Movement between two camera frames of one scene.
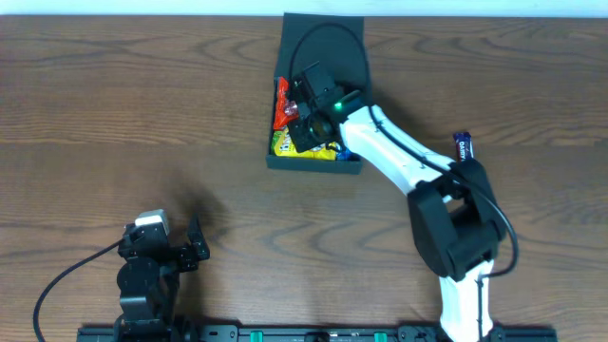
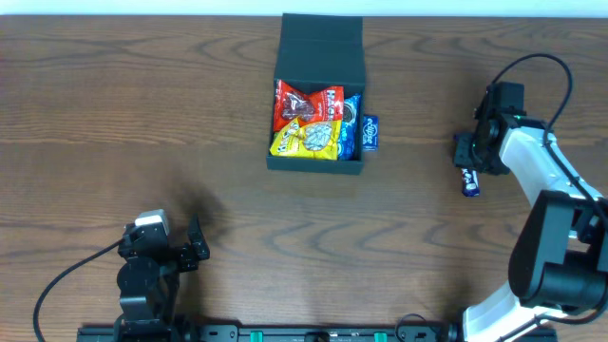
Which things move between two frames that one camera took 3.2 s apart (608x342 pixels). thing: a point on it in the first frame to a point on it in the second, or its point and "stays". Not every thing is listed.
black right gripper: x=300 y=108 to x=462 y=152
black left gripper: x=185 y=254 stays
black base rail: x=307 y=333 stays
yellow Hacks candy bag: x=283 y=146 stays
